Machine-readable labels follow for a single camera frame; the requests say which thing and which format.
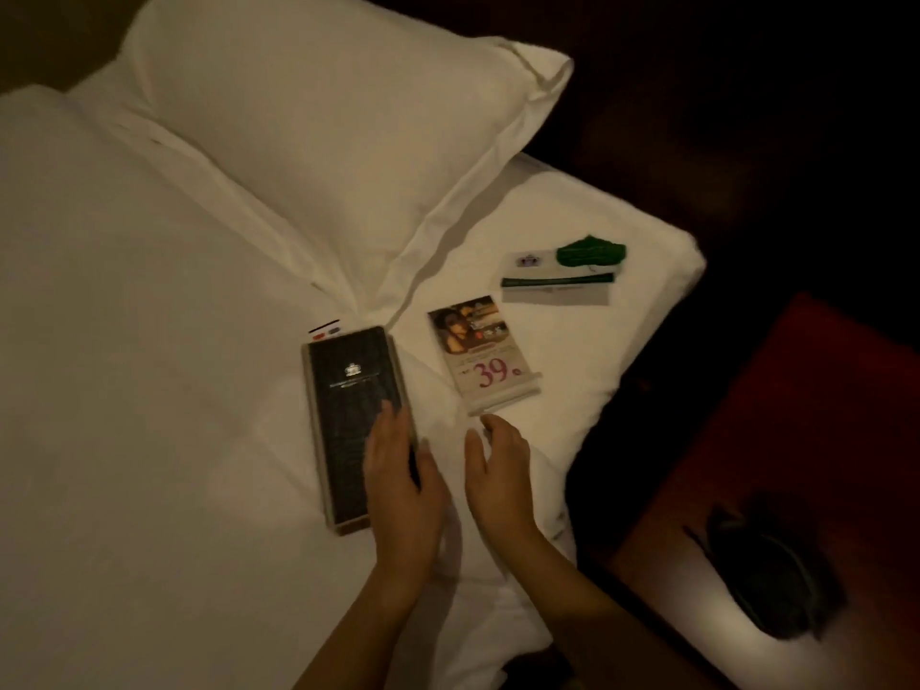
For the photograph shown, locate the black telephone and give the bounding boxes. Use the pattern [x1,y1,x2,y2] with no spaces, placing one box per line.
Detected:
[683,494,849,642]

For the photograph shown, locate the person's right hand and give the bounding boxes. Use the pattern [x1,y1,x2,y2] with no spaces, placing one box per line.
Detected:
[464,414,541,548]

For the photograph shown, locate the white duvet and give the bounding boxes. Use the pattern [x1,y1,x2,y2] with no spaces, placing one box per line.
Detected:
[0,84,577,690]

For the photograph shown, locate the person's left forearm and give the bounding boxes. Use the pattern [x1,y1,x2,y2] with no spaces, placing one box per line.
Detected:
[293,563,436,690]

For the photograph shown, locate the green leaf-shaped tag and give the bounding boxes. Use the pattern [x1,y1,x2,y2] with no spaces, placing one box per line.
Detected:
[556,235,627,269]

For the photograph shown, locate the person's right forearm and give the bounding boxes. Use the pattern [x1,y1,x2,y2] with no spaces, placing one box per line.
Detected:
[503,528,727,690]

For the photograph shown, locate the white bed sheet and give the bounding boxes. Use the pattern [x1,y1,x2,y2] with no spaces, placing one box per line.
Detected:
[374,152,707,568]

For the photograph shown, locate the white pillow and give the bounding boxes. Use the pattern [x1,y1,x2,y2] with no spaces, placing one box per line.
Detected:
[68,0,575,320]

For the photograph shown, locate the photo promo card stand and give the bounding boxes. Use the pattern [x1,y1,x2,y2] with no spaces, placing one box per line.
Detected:
[427,294,542,417]

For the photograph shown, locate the reddish wooden nightstand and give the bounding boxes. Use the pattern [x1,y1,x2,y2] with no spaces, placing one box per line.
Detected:
[607,292,920,690]

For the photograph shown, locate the person's left hand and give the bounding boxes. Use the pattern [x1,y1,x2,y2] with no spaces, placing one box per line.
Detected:
[362,401,451,580]

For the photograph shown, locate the black menu folder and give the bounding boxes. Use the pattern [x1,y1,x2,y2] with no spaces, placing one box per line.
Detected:
[301,325,423,537]

